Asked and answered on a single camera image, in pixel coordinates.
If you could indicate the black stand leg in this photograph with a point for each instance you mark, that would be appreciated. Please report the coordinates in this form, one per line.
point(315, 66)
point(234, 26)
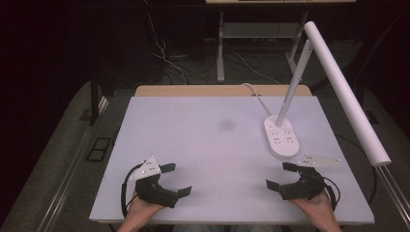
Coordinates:
point(94, 103)

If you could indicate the person's right hand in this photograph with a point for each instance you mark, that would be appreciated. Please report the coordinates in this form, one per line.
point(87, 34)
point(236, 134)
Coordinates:
point(319, 208)

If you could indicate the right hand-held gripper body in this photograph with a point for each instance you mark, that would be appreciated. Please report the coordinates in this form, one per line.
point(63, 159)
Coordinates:
point(307, 187)

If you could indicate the person's left hand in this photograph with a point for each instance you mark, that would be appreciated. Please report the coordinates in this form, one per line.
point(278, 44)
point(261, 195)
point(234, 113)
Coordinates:
point(140, 211)

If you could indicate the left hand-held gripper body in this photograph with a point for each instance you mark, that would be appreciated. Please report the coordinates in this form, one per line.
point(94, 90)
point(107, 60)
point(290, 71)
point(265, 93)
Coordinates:
point(151, 190)

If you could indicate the aluminium rail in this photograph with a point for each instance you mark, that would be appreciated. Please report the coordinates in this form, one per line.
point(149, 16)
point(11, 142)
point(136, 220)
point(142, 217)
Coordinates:
point(395, 190)

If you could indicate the white metal desk frame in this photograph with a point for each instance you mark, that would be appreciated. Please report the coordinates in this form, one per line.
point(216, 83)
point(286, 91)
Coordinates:
point(220, 58)

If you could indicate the white desk lamp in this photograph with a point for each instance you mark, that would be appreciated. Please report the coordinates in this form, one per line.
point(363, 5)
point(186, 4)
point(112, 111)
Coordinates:
point(282, 141)

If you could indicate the black rectangular floor frame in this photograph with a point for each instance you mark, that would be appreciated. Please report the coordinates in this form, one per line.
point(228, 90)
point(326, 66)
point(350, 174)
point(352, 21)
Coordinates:
point(98, 150)

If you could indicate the white table board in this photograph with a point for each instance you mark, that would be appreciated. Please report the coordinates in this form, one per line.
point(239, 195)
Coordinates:
point(209, 154)

